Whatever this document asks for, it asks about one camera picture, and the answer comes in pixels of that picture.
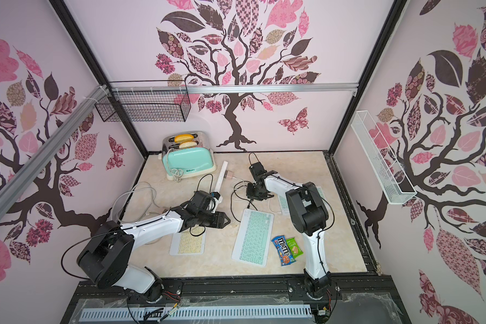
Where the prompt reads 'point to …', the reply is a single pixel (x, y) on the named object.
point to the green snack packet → (295, 249)
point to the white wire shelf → (394, 183)
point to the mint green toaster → (185, 154)
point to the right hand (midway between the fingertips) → (250, 198)
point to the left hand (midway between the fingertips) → (224, 224)
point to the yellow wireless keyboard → (188, 241)
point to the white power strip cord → (143, 185)
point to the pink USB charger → (228, 175)
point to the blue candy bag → (285, 254)
